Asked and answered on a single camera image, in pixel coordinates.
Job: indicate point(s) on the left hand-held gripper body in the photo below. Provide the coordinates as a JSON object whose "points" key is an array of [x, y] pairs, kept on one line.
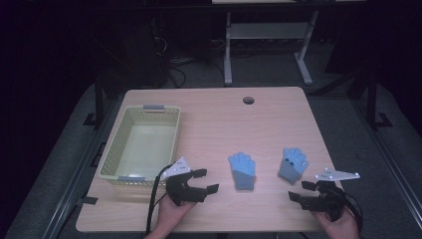
{"points": [[182, 194]]}

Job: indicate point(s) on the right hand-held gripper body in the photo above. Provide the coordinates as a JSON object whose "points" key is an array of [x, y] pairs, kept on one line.
{"points": [[331, 200]]}

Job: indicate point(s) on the blue knit glove with dots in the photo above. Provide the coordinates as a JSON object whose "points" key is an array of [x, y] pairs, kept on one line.
{"points": [[292, 166]]}

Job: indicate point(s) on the plain blue knit glove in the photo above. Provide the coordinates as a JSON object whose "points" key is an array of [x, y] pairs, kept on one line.
{"points": [[243, 171]]}

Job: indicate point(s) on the pale yellow plastic basket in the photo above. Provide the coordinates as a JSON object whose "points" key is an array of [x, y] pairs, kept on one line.
{"points": [[146, 146]]}

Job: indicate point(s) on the person's left hand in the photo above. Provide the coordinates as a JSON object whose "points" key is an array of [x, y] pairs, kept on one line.
{"points": [[169, 215]]}

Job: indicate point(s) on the person's right hand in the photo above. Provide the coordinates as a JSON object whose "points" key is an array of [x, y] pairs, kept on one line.
{"points": [[341, 229]]}

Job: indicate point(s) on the dark tape strip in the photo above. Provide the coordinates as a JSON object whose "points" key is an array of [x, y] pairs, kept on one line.
{"points": [[87, 200]]}

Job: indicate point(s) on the black metal stand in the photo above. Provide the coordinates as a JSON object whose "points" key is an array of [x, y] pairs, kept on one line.
{"points": [[372, 99], [99, 99]]}

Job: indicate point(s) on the metal floor rail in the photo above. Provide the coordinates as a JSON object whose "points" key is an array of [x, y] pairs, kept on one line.
{"points": [[391, 172], [79, 172]]}

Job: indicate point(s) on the white metal desk frame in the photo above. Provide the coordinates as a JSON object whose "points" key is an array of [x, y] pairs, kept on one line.
{"points": [[265, 30]]}

